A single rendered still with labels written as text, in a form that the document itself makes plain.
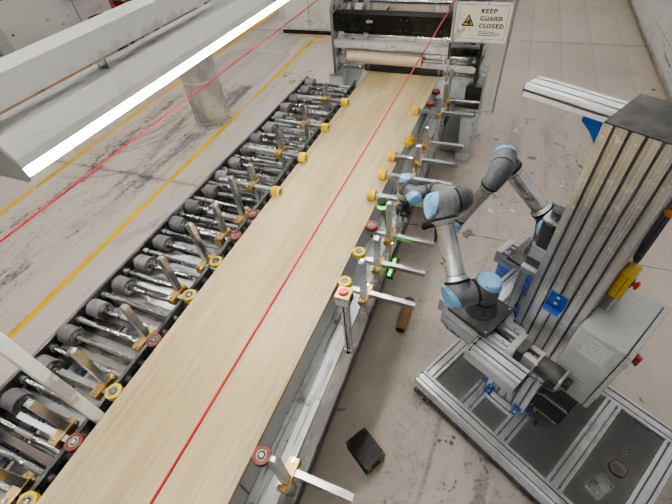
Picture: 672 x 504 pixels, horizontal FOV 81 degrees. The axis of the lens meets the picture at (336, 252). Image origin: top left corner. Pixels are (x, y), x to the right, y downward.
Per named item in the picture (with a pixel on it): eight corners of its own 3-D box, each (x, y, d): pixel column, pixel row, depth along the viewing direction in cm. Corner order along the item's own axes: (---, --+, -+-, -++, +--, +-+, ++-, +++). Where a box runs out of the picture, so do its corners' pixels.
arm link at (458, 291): (484, 305, 177) (459, 185, 174) (452, 313, 175) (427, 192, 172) (472, 301, 188) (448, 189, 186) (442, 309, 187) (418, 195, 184)
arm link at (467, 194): (484, 183, 174) (439, 176, 221) (461, 188, 173) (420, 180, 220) (486, 209, 177) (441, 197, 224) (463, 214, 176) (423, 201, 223)
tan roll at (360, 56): (475, 68, 393) (477, 55, 385) (473, 73, 386) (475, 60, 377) (341, 58, 437) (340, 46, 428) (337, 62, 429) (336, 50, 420)
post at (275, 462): (298, 489, 180) (279, 456, 146) (295, 497, 178) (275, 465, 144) (291, 486, 182) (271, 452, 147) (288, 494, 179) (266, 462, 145)
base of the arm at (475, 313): (503, 308, 193) (508, 296, 186) (484, 327, 187) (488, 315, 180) (477, 291, 202) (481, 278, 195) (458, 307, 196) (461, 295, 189)
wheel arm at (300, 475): (355, 495, 163) (355, 492, 160) (352, 504, 161) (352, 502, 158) (263, 455, 176) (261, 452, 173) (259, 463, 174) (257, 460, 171)
